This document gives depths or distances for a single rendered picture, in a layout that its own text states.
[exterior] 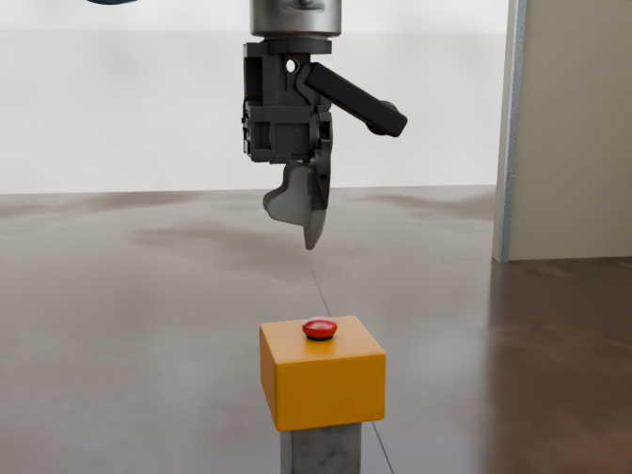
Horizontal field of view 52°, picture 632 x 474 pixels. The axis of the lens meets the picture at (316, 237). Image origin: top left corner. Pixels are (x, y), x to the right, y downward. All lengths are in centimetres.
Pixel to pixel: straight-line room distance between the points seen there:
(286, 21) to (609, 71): 481
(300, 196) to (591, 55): 471
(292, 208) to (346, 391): 20
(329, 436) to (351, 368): 9
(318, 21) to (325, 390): 37
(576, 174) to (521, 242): 65
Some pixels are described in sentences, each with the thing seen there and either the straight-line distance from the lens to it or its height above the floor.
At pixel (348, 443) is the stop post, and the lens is 76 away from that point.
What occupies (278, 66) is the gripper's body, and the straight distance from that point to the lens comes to 65.
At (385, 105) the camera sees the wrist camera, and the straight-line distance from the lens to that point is 67.
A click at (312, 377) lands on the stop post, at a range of 68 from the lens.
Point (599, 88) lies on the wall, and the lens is 533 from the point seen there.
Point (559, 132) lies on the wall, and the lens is 521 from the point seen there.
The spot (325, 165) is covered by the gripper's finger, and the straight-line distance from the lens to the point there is 63.
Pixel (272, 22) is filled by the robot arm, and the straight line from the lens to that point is 63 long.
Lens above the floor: 136
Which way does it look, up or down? 14 degrees down
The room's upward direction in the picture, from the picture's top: straight up
